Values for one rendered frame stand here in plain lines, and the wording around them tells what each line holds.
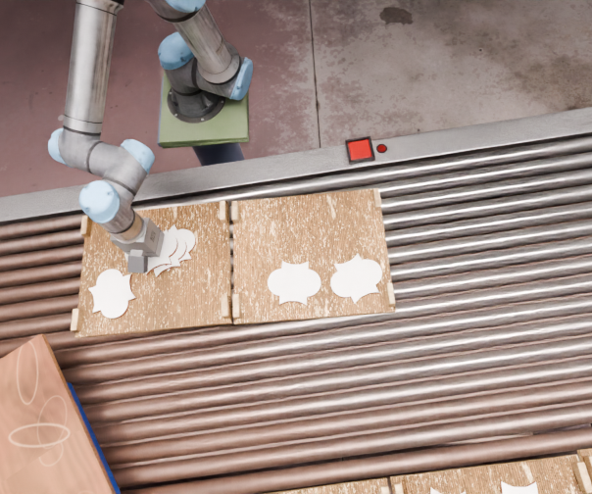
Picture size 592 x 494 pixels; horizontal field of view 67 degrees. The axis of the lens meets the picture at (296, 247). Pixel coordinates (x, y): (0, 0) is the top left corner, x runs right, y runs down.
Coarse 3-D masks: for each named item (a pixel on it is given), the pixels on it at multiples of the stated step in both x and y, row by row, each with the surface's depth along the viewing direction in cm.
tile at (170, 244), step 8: (168, 232) 119; (168, 240) 119; (176, 240) 119; (168, 248) 118; (176, 248) 118; (160, 256) 117; (168, 256) 117; (152, 264) 116; (160, 264) 116; (168, 264) 117
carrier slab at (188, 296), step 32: (96, 224) 128; (160, 224) 126; (192, 224) 125; (224, 224) 125; (96, 256) 124; (192, 256) 122; (224, 256) 121; (160, 288) 119; (192, 288) 119; (224, 288) 118; (96, 320) 118; (128, 320) 117; (160, 320) 116; (192, 320) 116; (224, 320) 115
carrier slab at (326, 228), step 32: (352, 192) 125; (256, 224) 124; (288, 224) 123; (320, 224) 123; (352, 224) 122; (256, 256) 121; (288, 256) 120; (320, 256) 119; (352, 256) 119; (384, 256) 118; (256, 288) 117; (320, 288) 116; (384, 288) 115; (256, 320) 114; (288, 320) 114
